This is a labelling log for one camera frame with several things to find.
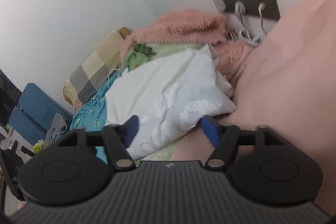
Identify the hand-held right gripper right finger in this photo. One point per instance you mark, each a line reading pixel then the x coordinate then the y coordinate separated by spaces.
pixel 211 132

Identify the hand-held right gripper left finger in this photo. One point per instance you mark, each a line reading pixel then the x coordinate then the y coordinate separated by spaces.
pixel 131 132

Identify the white shirt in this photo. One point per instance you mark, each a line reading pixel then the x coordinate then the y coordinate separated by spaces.
pixel 162 98

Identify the plaid pillow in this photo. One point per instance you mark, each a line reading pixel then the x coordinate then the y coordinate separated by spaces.
pixel 89 74

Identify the grey cloth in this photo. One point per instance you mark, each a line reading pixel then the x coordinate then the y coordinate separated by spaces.
pixel 56 124

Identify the green fleece cartoon blanket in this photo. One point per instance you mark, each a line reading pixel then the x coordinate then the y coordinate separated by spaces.
pixel 162 49

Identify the pale pink cloth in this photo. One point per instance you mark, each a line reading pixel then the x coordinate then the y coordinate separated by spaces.
pixel 288 82

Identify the yellow-green plush toy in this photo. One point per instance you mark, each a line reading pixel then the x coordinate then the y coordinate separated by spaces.
pixel 38 147

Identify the blue covered chair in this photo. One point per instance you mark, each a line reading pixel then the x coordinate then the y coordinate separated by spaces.
pixel 36 100
pixel 23 121

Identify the pink fluffy blanket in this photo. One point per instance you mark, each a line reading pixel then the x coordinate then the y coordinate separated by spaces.
pixel 183 27

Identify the dark window with grille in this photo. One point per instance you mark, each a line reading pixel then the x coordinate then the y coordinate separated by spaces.
pixel 6 98

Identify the white charger adapter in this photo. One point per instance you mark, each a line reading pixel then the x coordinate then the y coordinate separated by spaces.
pixel 218 1

